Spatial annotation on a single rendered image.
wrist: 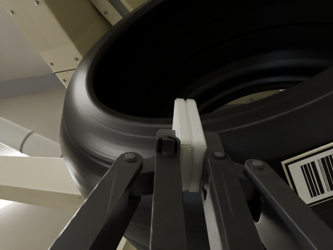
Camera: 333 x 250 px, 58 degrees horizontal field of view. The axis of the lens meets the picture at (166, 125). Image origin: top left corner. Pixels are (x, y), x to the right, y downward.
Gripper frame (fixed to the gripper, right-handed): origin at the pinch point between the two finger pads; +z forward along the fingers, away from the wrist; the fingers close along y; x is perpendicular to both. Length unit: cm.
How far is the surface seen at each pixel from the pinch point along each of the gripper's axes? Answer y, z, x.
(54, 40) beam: -30, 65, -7
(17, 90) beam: -178, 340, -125
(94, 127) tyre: -8.7, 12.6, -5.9
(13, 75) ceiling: -201, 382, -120
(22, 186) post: -45, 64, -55
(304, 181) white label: 8.2, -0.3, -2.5
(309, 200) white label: 8.9, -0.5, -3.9
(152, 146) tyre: -2.2, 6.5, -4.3
